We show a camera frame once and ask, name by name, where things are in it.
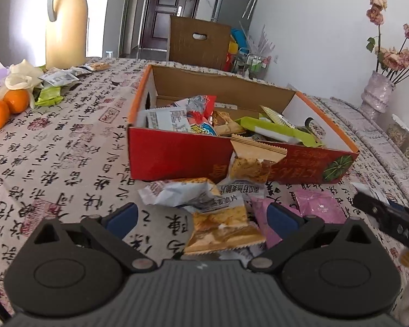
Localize red snack packet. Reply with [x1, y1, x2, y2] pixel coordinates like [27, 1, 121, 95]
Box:
[172, 95, 218, 127]

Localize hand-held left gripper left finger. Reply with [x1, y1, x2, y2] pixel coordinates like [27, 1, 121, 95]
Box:
[27, 202, 158, 275]

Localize lime green snack packet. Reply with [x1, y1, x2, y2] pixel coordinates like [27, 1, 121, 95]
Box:
[235, 116, 326, 148]

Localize white sachet packets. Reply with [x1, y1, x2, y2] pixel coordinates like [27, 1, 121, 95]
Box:
[39, 68, 80, 86]

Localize brown chair back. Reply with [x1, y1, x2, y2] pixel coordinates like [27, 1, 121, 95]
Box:
[169, 15, 232, 71]

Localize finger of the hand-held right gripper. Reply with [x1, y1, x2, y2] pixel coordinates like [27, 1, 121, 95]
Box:
[353, 191, 396, 226]

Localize blue colourful snack packet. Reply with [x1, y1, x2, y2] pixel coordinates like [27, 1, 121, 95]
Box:
[190, 124, 219, 136]

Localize yellow cracker snack packet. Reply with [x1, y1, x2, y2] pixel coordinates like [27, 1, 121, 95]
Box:
[183, 191, 267, 255]

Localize grey interior door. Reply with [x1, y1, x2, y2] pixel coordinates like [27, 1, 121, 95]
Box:
[120, 0, 147, 56]

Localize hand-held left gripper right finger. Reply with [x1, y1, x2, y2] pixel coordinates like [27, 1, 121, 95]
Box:
[247, 202, 380, 275]

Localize pink textured vase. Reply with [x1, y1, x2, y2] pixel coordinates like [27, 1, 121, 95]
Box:
[360, 70, 395, 120]

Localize dried pink rose bouquet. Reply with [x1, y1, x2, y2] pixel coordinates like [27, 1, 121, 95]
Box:
[365, 0, 409, 84]

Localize white blue snack packet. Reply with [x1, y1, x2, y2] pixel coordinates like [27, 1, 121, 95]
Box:
[146, 107, 192, 133]

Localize glass jar of nuts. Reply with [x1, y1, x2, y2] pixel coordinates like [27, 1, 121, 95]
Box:
[385, 114, 409, 151]

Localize beige thermos jug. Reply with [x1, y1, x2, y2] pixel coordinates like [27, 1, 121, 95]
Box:
[46, 0, 89, 71]

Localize pink snack packet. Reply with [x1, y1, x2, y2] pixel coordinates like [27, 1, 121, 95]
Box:
[294, 189, 347, 224]
[251, 198, 284, 248]

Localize red pumpkin print cardboard box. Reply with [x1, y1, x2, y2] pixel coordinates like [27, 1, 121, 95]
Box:
[127, 63, 360, 186]

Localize dark brown entrance door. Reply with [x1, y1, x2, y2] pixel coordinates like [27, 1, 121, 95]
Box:
[139, 0, 205, 59]

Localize grey refrigerator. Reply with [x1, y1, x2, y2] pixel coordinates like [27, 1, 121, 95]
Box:
[211, 0, 263, 30]

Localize wire rack with bottles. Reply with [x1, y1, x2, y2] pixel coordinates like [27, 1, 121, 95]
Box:
[235, 51, 270, 78]

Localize brown cracker snack packet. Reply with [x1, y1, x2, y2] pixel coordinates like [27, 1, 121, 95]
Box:
[221, 134, 289, 195]

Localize dark brown snack packet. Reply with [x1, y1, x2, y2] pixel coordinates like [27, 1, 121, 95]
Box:
[211, 110, 246, 136]

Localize light green packet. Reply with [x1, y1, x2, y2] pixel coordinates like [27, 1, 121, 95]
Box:
[34, 86, 64, 108]

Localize white orange snack packet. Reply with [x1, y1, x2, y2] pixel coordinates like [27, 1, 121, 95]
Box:
[138, 177, 223, 209]

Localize white green-striped snack packet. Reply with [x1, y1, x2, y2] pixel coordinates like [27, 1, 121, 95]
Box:
[258, 105, 298, 129]

